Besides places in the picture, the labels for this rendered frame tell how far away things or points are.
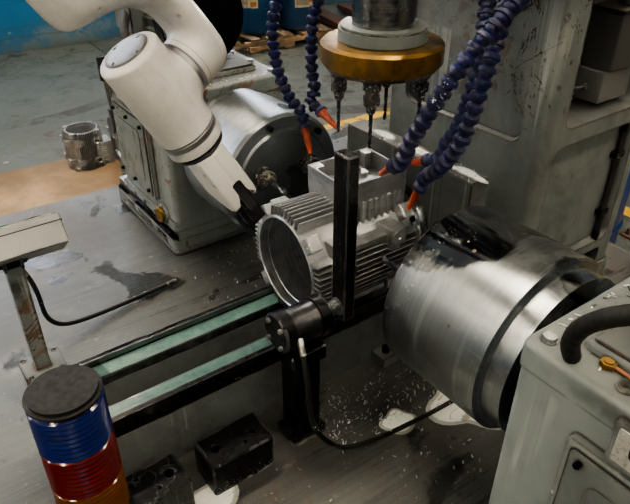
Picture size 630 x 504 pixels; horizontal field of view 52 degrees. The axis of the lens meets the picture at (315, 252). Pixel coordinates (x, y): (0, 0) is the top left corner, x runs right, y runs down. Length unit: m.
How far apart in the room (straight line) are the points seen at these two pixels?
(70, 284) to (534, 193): 0.92
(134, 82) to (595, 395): 0.60
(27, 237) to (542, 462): 0.78
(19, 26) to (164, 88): 5.59
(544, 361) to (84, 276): 1.02
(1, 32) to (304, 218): 5.56
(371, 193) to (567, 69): 0.33
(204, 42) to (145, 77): 0.10
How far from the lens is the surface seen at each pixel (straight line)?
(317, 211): 0.98
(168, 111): 0.84
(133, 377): 1.03
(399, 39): 0.92
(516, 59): 1.07
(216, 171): 0.89
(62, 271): 1.48
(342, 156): 0.81
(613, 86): 1.19
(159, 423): 0.96
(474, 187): 1.00
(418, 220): 1.08
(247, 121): 1.18
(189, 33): 0.87
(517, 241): 0.83
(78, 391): 0.54
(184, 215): 1.42
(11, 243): 1.07
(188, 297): 1.33
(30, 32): 6.43
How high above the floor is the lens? 1.58
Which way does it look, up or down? 33 degrees down
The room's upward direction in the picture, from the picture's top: straight up
